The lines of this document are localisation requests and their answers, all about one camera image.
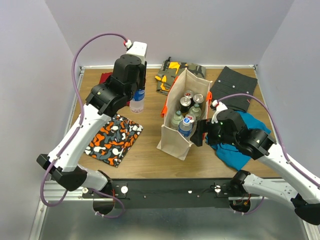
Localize green cap glass bottle back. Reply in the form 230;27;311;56
189;103;202;120

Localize red tab can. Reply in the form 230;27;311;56
184;90;194;100
185;113;197;124

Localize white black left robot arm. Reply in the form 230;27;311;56
36;53;146;198

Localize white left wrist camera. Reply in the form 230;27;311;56
126;41;148;64

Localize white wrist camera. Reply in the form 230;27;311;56
211;100;228;124
126;41;148;64

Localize green cap glass bottle front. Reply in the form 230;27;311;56
170;110;184;131

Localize Pocari Sweat bottle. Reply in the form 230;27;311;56
129;89;145;114
178;117;193;138

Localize teal blue shirt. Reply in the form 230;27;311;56
205;111;271;171

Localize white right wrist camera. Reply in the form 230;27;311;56
211;100;228;124

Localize dark grey buttoned garment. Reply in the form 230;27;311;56
210;66;258;113

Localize red tab can back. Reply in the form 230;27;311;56
184;90;194;100

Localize green cap glass bottle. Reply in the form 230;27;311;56
189;103;202;120
170;110;184;131

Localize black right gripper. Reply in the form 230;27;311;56
189;117;238;146

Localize aluminium table frame rail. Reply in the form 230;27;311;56
28;65;320;240

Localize folded red shirt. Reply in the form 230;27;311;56
99;72;112;84

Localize camouflage yellow green shorts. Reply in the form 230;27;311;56
155;57;206;96

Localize black soda can left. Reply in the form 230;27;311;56
179;96;192;115

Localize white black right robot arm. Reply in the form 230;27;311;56
190;109;320;226

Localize orange black patterned shorts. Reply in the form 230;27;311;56
84;114;144;168

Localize red tab can front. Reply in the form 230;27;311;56
185;113;197;124

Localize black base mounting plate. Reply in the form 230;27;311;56
82;177;261;210

